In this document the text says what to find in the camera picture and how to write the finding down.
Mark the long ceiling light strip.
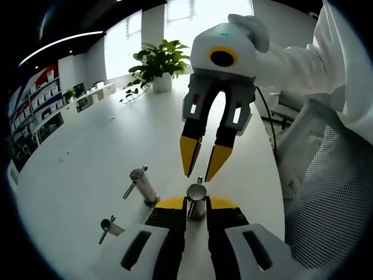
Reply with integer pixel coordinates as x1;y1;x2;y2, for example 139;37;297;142
18;30;104;67

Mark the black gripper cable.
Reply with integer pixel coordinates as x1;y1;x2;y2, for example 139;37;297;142
254;86;277;151

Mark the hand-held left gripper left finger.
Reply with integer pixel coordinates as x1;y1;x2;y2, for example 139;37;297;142
87;195;188;280

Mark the white office desk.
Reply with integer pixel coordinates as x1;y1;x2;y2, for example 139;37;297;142
61;81;117;114

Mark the silver metal pin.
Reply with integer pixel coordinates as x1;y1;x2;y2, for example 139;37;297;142
185;183;208;222
129;168;161;207
100;218;125;236

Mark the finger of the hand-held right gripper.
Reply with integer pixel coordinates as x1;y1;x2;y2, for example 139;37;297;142
204;83;256;183
181;73;218;179

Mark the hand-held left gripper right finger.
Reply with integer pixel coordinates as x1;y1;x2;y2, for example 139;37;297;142
206;195;310;280

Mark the person's body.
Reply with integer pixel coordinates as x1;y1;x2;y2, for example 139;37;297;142
312;0;373;146

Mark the grey sofa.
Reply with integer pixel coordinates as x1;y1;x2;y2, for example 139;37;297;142
268;89;307;131

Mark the green potted plant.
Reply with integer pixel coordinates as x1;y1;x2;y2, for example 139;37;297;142
119;38;191;105

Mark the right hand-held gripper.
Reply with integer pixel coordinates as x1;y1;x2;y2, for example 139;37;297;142
189;22;258;87

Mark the person's right forearm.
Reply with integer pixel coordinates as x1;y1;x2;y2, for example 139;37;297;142
254;43;347;100

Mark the white storage shelf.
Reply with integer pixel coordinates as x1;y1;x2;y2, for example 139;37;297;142
8;64;65;173

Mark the grey mesh office chair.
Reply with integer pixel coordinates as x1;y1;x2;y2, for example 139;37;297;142
275;98;373;271

